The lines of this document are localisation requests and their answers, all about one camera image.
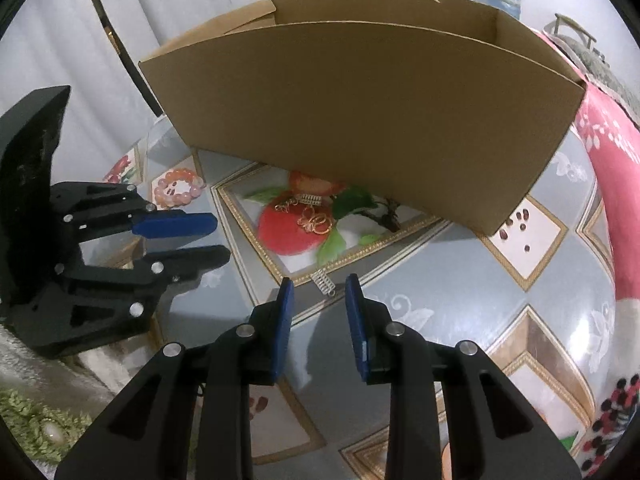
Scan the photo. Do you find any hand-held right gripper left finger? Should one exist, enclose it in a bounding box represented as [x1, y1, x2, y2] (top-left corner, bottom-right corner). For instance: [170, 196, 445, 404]
[54, 276, 296, 480]

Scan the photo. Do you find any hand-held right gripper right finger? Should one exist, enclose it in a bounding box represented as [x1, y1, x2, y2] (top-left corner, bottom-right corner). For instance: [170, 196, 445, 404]
[345, 274, 583, 480]

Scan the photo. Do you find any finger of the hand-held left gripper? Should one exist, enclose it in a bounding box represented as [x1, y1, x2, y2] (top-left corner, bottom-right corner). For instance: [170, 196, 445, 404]
[30, 245, 232, 358]
[47, 180, 217, 243]

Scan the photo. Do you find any orange pink bead bracelet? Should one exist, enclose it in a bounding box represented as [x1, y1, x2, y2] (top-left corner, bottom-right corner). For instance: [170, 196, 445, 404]
[152, 167, 207, 211]

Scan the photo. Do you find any brown cardboard box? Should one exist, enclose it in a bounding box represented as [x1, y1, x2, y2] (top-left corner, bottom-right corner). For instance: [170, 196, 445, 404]
[137, 0, 587, 236]

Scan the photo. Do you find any white curtain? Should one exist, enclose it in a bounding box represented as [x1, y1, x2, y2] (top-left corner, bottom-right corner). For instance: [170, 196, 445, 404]
[0, 0, 296, 196]

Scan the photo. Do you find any black curved pole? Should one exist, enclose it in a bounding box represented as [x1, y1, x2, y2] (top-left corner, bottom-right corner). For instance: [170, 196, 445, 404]
[80, 0, 163, 117]

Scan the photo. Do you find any pink floral blanket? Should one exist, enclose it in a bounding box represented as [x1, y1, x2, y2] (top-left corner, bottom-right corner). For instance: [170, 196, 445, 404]
[540, 30, 640, 466]

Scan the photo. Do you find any grey knitted blanket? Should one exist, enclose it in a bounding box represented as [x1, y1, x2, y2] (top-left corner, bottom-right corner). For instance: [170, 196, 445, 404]
[542, 30, 640, 126]

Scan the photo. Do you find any wooden chair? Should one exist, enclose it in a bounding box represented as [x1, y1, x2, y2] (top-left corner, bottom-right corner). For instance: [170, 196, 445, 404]
[552, 14, 598, 48]

